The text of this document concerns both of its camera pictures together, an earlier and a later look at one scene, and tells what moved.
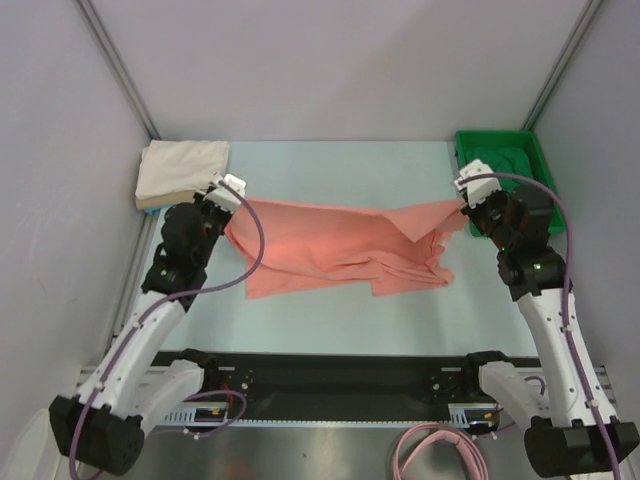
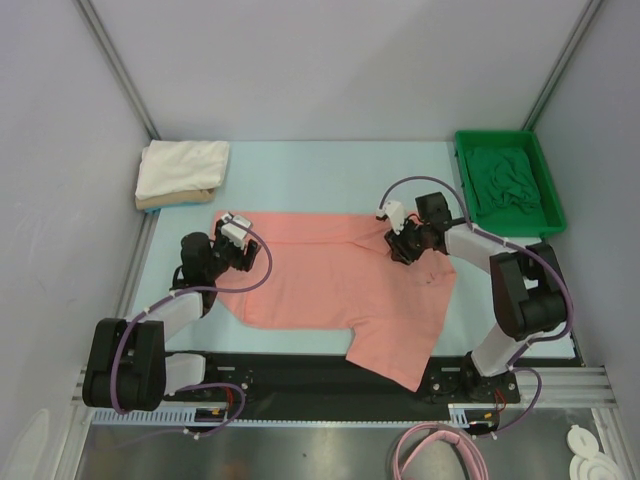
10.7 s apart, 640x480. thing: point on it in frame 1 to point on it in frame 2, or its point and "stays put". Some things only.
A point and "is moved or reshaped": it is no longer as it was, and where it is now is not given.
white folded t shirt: x=178 y=166 stays put
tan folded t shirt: x=165 y=200 stays put
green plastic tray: x=516 y=152 stays put
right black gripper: x=481 y=214 to x=403 y=243
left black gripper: x=225 y=215 to x=243 y=261
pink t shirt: x=311 y=246 is moved or reshaped
